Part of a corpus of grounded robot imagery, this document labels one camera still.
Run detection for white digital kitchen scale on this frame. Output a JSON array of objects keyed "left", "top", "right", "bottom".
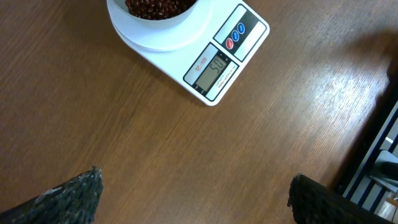
[{"left": 107, "top": 0, "right": 270, "bottom": 106}]

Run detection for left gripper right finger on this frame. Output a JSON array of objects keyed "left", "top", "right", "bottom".
[{"left": 287, "top": 174, "right": 392, "bottom": 224}]

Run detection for grey object beyond table edge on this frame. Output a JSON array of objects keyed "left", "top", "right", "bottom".
[{"left": 370, "top": 151, "right": 397, "bottom": 193}]

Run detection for red beans in bowl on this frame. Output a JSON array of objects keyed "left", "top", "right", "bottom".
[{"left": 124, "top": 0, "right": 196, "bottom": 20}]

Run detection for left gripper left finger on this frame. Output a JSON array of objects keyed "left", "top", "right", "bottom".
[{"left": 1, "top": 166, "right": 103, "bottom": 224}]

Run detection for white round bowl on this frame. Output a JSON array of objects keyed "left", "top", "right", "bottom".
[{"left": 111, "top": 1, "right": 200, "bottom": 28}]

